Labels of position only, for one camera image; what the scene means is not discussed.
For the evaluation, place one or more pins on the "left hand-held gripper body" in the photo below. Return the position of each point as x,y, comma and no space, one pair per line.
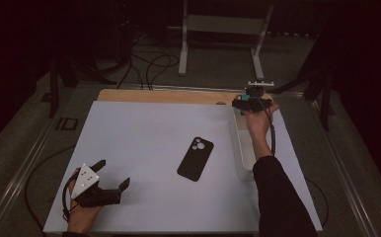
86,180

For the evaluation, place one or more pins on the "person's left hand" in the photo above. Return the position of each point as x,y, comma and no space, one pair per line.
81,219

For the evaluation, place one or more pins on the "black phone case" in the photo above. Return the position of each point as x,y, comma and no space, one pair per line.
195,159

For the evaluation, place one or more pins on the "black tripod stand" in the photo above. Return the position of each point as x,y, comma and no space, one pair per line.
53,89

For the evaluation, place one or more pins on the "long white plastic tray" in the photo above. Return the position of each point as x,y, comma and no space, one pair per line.
246,154

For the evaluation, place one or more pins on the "black floor stand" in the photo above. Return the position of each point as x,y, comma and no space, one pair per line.
325,105

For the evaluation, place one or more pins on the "wooden board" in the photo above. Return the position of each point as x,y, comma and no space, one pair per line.
172,96

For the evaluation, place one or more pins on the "person's right hand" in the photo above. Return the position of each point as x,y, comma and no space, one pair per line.
259,125

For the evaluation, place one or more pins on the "white metal stand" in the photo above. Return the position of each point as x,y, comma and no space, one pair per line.
223,24

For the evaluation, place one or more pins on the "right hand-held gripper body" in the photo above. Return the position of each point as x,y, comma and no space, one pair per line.
256,104

